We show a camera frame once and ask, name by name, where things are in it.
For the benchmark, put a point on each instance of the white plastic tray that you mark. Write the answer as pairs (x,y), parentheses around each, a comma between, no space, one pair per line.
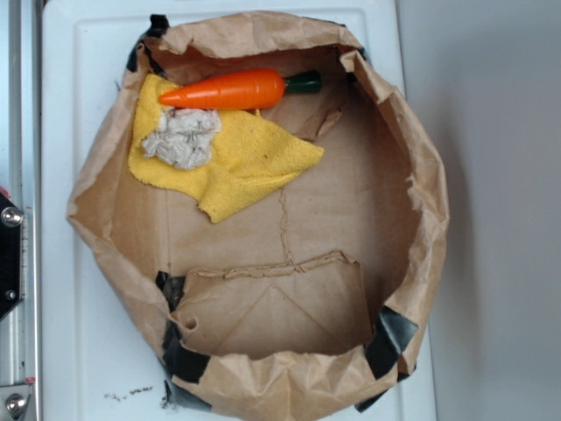
(95,364)

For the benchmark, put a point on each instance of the crumpled white paper ball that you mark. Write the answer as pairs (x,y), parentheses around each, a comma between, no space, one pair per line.
(182,138)

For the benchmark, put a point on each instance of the brown paper bag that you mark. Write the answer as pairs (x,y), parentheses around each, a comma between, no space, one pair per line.
(295,276)

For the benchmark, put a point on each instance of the black metal bracket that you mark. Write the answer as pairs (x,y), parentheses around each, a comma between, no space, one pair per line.
(12,219)

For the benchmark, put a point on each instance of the aluminium frame rail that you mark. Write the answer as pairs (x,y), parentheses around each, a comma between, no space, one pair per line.
(20,176)

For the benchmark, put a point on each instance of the orange toy carrot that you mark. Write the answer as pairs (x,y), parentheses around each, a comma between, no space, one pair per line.
(242,90)

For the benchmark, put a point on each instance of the yellow cloth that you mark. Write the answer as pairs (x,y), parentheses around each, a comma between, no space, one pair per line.
(251,157)

